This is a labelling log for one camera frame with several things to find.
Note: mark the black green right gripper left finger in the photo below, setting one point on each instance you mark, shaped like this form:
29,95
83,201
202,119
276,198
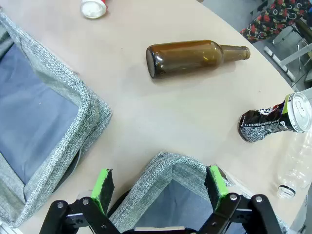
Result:
102,192

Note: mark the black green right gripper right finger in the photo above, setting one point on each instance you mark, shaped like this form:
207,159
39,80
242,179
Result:
219,192

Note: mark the crushed black cola can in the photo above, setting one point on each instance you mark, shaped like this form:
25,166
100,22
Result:
263,122

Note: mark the large clear plastic bottle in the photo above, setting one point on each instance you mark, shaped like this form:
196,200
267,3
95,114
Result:
297,161

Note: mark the brown glass bottle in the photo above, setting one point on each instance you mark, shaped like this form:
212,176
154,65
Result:
185,58

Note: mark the crushed red can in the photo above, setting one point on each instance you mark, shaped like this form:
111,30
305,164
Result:
93,9

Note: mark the grey fabric basket can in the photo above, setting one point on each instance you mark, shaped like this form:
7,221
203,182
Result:
161,175

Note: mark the grey fabric basket plastic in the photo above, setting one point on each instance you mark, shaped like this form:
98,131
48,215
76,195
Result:
48,61

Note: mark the figure blue shirt floral trousers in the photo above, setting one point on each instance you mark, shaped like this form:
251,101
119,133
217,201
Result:
268,17

